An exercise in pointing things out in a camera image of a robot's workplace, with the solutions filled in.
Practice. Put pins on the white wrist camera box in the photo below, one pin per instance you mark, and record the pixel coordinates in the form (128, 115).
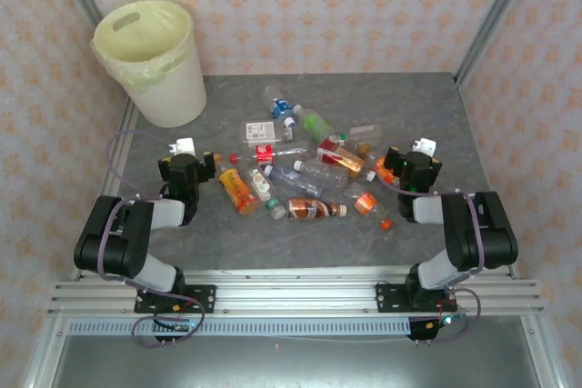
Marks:
(425, 146)
(183, 146)

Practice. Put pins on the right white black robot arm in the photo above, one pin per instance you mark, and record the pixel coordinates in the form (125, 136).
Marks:
(477, 233)

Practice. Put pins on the clear bottle green white cap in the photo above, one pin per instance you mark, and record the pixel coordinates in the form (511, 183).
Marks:
(366, 133)

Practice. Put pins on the large clear bottle blue print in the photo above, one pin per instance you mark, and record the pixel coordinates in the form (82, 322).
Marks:
(291, 179)

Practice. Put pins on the clear bottle blue label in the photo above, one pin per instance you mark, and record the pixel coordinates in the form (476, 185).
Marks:
(279, 108)

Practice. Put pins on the orange plastic bottle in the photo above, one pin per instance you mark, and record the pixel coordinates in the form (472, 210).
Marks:
(384, 173)

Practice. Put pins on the clear bottle orange label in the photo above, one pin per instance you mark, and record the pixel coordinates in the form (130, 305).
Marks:
(365, 203)

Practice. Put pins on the orange cardboard box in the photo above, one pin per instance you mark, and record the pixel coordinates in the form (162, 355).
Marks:
(338, 157)

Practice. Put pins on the grey metal lower panel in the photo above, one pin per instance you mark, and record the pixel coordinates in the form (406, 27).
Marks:
(295, 365)

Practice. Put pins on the small circuit board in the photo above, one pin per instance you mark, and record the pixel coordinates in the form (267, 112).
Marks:
(177, 326)
(441, 322)

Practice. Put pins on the small amber plastic bottle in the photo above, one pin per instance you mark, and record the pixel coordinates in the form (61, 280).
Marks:
(364, 149)

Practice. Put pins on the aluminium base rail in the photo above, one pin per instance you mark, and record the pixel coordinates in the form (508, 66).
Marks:
(295, 292)

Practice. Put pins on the flat clear bottle white label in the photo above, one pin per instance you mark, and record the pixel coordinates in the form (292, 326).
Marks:
(260, 131)

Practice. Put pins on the brown label drink bottle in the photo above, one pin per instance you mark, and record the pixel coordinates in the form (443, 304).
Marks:
(309, 209)

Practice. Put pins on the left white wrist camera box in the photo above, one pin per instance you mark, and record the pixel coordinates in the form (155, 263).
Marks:
(183, 146)

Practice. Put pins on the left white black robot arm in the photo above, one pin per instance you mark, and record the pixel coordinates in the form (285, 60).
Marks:
(118, 242)

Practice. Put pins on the crushed clear bottle red label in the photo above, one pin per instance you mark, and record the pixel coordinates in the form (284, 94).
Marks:
(265, 153)

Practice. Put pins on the aluminium table side rail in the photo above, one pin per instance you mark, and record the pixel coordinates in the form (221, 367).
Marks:
(129, 120)

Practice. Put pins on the cream plastic waste bin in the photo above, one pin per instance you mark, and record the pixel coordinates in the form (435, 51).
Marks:
(177, 97)

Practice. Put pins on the bottle white green label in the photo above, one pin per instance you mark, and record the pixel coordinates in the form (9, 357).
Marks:
(259, 182)

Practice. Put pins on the orange juice bottle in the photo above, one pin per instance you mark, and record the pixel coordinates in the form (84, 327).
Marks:
(236, 190)

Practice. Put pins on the clear bottle green label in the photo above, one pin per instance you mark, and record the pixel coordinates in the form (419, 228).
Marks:
(314, 123)

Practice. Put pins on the translucent yellow-green bin liner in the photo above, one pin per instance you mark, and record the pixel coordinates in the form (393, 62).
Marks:
(136, 38)

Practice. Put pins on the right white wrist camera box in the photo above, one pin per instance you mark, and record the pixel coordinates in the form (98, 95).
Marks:
(425, 146)

